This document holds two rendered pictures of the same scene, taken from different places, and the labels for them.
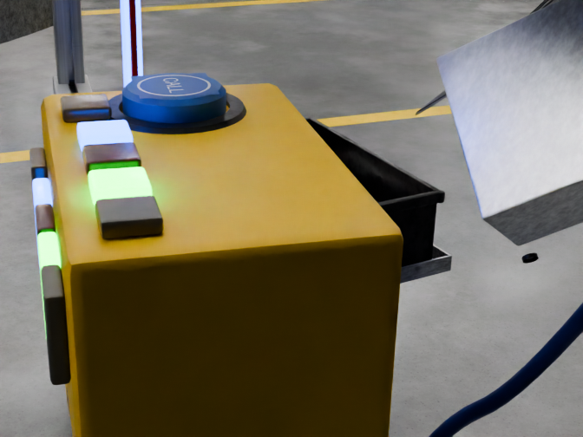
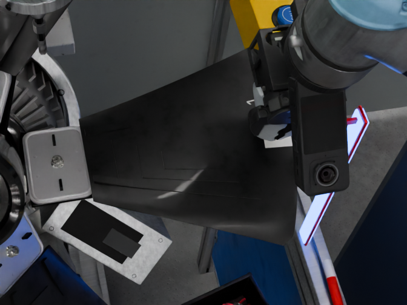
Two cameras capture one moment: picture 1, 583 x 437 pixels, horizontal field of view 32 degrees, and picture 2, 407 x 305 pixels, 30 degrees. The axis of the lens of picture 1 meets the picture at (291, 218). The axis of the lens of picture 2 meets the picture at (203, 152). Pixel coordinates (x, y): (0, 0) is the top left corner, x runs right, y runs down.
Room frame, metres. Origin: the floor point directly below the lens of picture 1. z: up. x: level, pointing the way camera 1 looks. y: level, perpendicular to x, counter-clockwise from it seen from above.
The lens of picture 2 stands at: (1.13, -0.13, 1.89)
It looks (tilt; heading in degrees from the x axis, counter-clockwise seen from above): 58 degrees down; 174
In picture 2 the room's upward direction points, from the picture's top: 10 degrees clockwise
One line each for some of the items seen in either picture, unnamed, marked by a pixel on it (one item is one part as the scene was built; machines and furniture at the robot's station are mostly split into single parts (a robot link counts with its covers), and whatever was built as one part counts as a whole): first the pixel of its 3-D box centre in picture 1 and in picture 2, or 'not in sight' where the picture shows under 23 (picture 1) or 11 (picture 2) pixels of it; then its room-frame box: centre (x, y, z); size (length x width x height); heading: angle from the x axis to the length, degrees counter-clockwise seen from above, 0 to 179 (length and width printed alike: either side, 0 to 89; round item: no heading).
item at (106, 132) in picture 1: (104, 135); not in sight; (0.34, 0.07, 1.08); 0.02 x 0.02 x 0.01; 16
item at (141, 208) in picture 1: (128, 216); not in sight; (0.27, 0.05, 1.08); 0.02 x 0.02 x 0.01; 16
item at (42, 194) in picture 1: (44, 226); not in sight; (0.34, 0.09, 1.04); 0.02 x 0.01 x 0.03; 16
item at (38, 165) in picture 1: (40, 192); not in sight; (0.37, 0.10, 1.04); 0.02 x 0.01 x 0.03; 16
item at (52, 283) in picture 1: (55, 323); not in sight; (0.27, 0.07, 1.04); 0.02 x 0.01 x 0.03; 16
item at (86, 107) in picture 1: (85, 107); not in sight; (0.37, 0.08, 1.08); 0.02 x 0.02 x 0.01; 16
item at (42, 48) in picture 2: not in sight; (40, 32); (0.72, -0.23, 1.39); 0.01 x 0.01 x 0.05
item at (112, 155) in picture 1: (111, 159); not in sight; (0.32, 0.06, 1.08); 0.02 x 0.02 x 0.01; 16
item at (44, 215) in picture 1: (48, 255); not in sight; (0.31, 0.08, 1.04); 0.02 x 0.01 x 0.03; 16
